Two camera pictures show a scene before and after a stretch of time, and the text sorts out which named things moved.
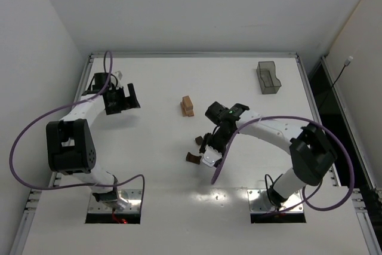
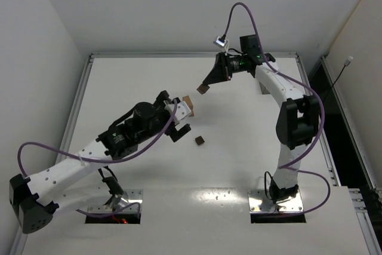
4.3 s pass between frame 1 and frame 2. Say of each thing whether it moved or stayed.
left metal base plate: stayed
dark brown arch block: moved
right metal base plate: stayed
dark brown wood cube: stayed
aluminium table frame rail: stayed
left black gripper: moved
